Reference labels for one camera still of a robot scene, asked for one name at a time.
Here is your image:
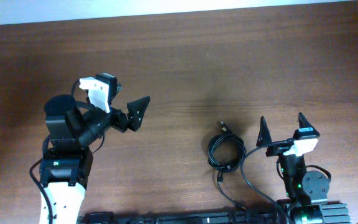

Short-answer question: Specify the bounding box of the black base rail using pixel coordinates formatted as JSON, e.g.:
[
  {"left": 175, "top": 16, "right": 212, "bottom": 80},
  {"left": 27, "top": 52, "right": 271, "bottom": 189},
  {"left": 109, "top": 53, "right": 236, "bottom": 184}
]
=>
[{"left": 76, "top": 203, "right": 351, "bottom": 224}]

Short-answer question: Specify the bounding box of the left camera cable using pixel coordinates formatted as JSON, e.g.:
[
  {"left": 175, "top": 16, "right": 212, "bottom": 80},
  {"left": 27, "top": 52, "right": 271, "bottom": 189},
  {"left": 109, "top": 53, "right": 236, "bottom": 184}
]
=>
[{"left": 70, "top": 79, "right": 81, "bottom": 97}]

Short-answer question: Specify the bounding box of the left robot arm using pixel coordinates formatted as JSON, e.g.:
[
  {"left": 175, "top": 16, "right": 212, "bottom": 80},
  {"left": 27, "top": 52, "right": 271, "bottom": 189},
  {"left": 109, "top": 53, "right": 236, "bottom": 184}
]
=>
[{"left": 29, "top": 95, "right": 150, "bottom": 223}]

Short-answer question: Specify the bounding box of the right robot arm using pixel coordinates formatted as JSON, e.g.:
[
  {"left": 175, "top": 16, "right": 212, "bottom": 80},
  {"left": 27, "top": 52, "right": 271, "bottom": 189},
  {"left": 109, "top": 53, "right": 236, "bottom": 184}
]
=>
[{"left": 256, "top": 113, "right": 332, "bottom": 223}]

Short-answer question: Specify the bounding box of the black USB cable bundle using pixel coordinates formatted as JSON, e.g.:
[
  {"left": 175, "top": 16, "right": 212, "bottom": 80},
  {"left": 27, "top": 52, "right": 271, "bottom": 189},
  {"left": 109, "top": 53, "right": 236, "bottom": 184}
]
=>
[{"left": 207, "top": 121, "right": 247, "bottom": 209}]

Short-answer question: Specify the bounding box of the camera cable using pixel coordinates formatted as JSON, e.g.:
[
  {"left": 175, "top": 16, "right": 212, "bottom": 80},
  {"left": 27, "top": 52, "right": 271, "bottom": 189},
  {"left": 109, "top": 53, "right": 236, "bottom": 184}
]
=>
[
  {"left": 70, "top": 79, "right": 81, "bottom": 97},
  {"left": 240, "top": 144, "right": 295, "bottom": 224}
]

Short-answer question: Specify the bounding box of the right camera cable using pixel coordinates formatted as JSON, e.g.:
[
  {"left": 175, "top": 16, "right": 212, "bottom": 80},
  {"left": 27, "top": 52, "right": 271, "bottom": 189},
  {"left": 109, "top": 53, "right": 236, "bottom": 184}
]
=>
[{"left": 240, "top": 144, "right": 295, "bottom": 224}]

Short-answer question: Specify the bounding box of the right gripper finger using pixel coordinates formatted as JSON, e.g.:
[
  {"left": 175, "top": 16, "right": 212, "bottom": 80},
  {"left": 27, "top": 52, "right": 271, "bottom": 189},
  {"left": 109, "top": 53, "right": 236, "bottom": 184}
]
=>
[
  {"left": 256, "top": 116, "right": 272, "bottom": 147},
  {"left": 298, "top": 112, "right": 316, "bottom": 134}
]

